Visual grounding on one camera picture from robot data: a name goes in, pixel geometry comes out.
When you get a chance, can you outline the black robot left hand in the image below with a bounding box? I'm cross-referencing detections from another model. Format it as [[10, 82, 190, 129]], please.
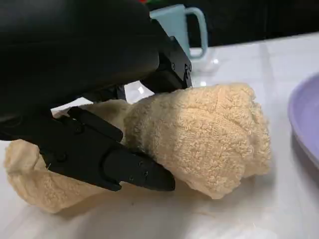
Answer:
[[0, 0, 192, 192]]

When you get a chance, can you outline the beige towel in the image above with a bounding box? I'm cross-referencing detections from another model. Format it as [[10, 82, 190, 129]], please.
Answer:
[[3, 83, 272, 215]]

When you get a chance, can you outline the pale green mug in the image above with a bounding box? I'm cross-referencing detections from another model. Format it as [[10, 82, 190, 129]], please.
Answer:
[[149, 4, 209, 60]]

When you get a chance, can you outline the black backdrop curtain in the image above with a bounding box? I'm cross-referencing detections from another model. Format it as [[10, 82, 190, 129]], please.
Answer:
[[139, 0, 319, 48]]

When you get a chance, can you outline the lilac plate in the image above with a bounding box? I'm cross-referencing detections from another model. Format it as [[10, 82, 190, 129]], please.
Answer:
[[288, 72, 319, 171]]

